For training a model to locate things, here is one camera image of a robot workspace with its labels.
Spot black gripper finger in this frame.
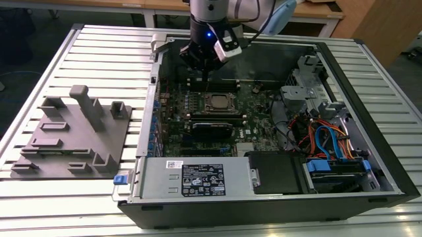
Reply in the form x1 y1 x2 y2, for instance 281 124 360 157
180 44 207 81
205 55 225 81

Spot silver CPU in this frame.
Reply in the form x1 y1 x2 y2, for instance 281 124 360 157
211 95 231 107

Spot CPU socket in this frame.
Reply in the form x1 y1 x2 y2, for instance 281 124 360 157
203 92 241 115

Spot black bay cover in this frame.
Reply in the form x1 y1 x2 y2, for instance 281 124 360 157
247 152 311 196

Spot wooden desk white legs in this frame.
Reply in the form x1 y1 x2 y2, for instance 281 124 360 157
0 0 156 29
144 0 345 38

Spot green motherboard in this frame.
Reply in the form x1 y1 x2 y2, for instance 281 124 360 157
154 79 291 158

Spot graphics card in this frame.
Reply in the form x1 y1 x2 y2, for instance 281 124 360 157
189 122 233 142

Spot metal disk bay cage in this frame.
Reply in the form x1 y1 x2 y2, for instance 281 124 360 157
279 55 352 119

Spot silver chipset heatsink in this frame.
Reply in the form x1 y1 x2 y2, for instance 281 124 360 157
235 142 257 152

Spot silver power supply unit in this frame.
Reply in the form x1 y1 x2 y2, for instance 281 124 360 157
130 157 256 199

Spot grey parts rack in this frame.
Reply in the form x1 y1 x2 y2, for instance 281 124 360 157
9 84 133 180

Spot hard disk in blue carrier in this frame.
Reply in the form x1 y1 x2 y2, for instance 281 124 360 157
304 159 371 195

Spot wooden cabinet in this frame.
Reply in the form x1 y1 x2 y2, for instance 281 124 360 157
332 0 422 68

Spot black PC case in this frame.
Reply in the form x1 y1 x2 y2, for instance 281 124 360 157
116 33 422 229

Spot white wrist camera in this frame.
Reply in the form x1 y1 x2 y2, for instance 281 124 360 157
212 29 243 62

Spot grey case latch handle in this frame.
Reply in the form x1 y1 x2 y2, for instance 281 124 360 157
150 33 166 54

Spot black wire bundle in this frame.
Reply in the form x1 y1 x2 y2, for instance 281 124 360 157
268 97 299 152

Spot blue data wire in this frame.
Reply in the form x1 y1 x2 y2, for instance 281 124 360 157
315 125 348 162

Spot blue floor cable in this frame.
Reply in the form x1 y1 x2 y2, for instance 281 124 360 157
0 71 42 78

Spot orange wire bundle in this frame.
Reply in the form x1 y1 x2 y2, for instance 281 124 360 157
297 118 359 160

